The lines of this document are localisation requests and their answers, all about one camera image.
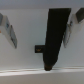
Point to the white sliding door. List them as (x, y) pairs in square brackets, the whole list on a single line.
[(26, 23)]

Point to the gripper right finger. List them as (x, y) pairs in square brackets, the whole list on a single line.
[(70, 26)]

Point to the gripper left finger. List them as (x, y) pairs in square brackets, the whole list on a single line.
[(10, 31)]

